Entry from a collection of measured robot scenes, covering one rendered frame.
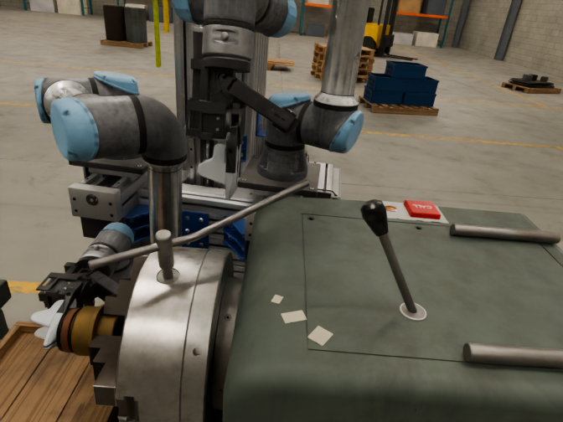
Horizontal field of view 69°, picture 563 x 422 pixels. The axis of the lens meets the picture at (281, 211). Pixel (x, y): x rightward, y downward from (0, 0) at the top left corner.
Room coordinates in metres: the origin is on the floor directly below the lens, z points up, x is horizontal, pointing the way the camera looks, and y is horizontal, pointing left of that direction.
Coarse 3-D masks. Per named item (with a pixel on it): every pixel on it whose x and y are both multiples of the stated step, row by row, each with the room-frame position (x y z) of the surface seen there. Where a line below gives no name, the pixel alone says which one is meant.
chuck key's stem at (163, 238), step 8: (160, 232) 0.48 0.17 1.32; (168, 232) 0.48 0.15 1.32; (160, 240) 0.47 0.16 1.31; (168, 240) 0.48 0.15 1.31; (160, 248) 0.47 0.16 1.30; (168, 248) 0.48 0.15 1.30; (160, 256) 0.48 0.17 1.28; (168, 256) 0.48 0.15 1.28; (160, 264) 0.48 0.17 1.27; (168, 264) 0.48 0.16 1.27; (168, 272) 0.49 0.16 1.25
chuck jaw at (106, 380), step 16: (96, 336) 0.49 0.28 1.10; (112, 336) 0.49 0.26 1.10; (96, 352) 0.46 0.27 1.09; (112, 352) 0.46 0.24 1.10; (96, 368) 0.43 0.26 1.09; (112, 368) 0.42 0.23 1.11; (96, 384) 0.39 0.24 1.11; (112, 384) 0.40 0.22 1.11; (96, 400) 0.39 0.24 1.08; (112, 400) 0.39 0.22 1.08; (128, 400) 0.38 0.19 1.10; (128, 416) 0.37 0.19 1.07
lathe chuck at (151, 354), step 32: (192, 256) 0.55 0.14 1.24; (160, 288) 0.47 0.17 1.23; (192, 288) 0.48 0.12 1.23; (128, 320) 0.43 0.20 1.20; (160, 320) 0.43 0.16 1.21; (128, 352) 0.40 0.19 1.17; (160, 352) 0.40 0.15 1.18; (128, 384) 0.38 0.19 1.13; (160, 384) 0.38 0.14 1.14; (160, 416) 0.37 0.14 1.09
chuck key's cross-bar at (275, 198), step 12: (288, 192) 0.57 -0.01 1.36; (252, 204) 0.55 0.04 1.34; (264, 204) 0.55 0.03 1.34; (228, 216) 0.53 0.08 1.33; (240, 216) 0.54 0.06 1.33; (204, 228) 0.52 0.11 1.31; (216, 228) 0.52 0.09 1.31; (180, 240) 0.49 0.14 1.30; (192, 240) 0.50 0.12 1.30; (132, 252) 0.46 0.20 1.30; (144, 252) 0.46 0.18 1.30; (96, 264) 0.43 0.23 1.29; (108, 264) 0.44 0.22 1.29
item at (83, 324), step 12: (72, 312) 0.52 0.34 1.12; (84, 312) 0.52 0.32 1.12; (96, 312) 0.52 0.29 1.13; (60, 324) 0.50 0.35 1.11; (72, 324) 0.50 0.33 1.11; (84, 324) 0.50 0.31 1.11; (96, 324) 0.51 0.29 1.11; (108, 324) 0.51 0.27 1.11; (120, 324) 0.55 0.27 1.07; (60, 336) 0.49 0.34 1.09; (72, 336) 0.49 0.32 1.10; (84, 336) 0.49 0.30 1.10; (120, 336) 0.54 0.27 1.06; (60, 348) 0.48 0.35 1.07; (72, 348) 0.49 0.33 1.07; (84, 348) 0.48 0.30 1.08
